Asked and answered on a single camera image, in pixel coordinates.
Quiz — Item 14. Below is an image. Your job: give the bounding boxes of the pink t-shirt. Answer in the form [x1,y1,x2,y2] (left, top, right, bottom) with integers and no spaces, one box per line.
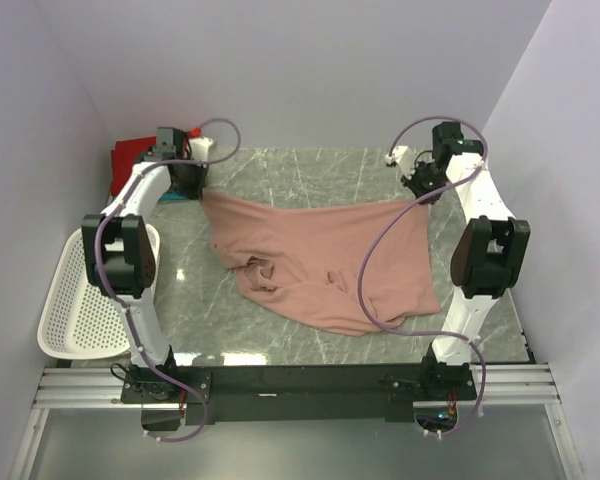
[202,190,441,336]

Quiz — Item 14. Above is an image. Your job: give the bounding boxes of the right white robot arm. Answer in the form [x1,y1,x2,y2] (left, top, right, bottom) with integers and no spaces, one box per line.
[401,116,531,366]

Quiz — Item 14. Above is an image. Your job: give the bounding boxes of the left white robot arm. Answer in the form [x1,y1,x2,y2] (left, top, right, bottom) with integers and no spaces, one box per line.
[81,127,214,402]

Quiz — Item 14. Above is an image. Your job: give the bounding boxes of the folded teal t-shirt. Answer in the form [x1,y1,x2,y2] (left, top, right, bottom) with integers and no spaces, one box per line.
[160,191,197,202]

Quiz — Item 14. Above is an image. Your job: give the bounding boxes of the folded red t-shirt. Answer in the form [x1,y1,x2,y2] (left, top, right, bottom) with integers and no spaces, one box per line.
[110,136,156,197]

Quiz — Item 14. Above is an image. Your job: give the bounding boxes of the white perforated laundry basket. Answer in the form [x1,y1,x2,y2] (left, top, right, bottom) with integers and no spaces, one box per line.
[37,222,162,360]

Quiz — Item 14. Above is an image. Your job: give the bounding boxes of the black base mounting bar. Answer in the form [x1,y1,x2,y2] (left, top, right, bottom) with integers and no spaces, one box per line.
[120,361,479,425]

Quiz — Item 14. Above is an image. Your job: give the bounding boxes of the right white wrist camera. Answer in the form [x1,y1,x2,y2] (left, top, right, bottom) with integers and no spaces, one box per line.
[385,145,417,177]

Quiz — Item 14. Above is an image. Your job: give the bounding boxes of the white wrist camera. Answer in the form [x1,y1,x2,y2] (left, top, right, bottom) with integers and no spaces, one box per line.
[385,145,417,177]
[185,127,216,162]

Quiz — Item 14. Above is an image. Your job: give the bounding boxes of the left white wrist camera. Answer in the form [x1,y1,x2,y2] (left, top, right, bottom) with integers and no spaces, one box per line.
[185,127,216,162]

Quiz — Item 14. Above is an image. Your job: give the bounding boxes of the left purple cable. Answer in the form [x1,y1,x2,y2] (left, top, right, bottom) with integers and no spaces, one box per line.
[93,117,244,444]

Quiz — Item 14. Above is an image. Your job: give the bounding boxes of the purple cable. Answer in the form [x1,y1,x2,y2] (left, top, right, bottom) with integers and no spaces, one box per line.
[93,117,244,444]
[357,116,490,437]

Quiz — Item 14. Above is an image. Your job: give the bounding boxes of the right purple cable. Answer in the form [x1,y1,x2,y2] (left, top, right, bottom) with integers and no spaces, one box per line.
[357,116,490,437]

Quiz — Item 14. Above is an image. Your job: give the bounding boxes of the aluminium frame rail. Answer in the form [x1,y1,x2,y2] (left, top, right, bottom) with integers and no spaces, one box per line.
[8,363,586,479]

